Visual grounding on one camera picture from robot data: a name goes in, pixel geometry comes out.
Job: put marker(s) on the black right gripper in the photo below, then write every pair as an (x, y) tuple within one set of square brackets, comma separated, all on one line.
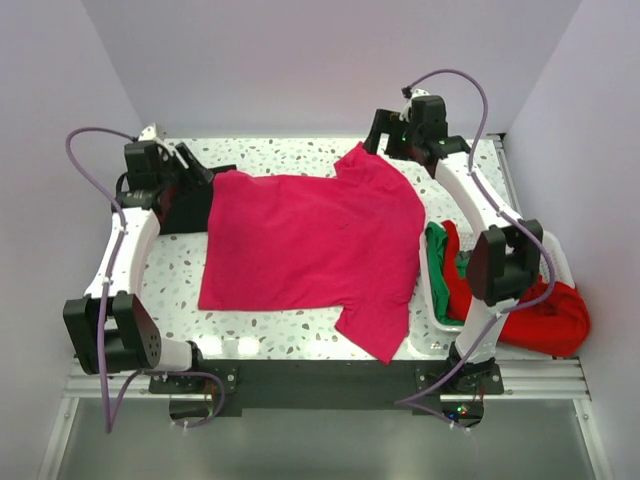
[(383, 122)]

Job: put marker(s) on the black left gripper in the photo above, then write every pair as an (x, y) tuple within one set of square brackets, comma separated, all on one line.
[(192, 175)]

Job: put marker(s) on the magenta t shirt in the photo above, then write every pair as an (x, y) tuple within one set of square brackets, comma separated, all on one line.
[(289, 242)]

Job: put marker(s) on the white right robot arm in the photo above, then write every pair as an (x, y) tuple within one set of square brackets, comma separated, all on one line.
[(450, 161)]

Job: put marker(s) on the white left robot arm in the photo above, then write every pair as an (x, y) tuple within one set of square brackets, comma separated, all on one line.
[(109, 327)]

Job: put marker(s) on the folded black t shirt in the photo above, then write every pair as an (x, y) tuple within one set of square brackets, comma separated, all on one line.
[(190, 201)]

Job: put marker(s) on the green t shirt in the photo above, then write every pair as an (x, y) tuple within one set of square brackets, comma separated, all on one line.
[(450, 292)]

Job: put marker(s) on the white plastic laundry basket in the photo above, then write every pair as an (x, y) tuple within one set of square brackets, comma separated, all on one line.
[(500, 268)]

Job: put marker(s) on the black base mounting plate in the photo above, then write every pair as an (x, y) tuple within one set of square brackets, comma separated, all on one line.
[(229, 388)]

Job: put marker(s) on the red t shirt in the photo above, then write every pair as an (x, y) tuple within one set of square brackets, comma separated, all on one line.
[(557, 326)]

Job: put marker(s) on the aluminium frame rail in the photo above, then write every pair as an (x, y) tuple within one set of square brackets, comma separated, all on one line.
[(541, 427)]

